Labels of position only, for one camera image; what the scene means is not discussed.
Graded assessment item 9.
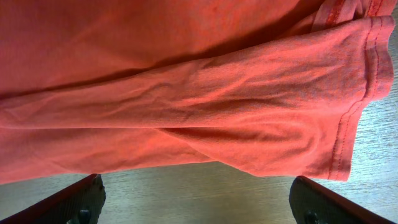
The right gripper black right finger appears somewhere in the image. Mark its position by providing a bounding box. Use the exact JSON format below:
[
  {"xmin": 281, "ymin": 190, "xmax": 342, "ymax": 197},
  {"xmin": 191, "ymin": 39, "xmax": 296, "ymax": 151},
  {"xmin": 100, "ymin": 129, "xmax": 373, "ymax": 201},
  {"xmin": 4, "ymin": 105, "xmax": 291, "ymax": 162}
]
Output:
[{"xmin": 289, "ymin": 175, "xmax": 394, "ymax": 224}]

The orange red t-shirt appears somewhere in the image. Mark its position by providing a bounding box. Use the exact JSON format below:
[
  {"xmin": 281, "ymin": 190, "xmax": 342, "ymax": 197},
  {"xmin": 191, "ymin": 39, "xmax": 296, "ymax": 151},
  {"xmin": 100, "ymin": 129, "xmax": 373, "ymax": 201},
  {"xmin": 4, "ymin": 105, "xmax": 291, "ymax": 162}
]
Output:
[{"xmin": 1, "ymin": 0, "xmax": 396, "ymax": 184}]

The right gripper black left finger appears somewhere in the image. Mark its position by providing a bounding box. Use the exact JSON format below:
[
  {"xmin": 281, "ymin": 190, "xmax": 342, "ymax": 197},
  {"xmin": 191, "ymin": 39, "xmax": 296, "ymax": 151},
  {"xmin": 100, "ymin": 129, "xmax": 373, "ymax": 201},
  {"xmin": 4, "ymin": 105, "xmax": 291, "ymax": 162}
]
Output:
[{"xmin": 1, "ymin": 174, "xmax": 106, "ymax": 224}]

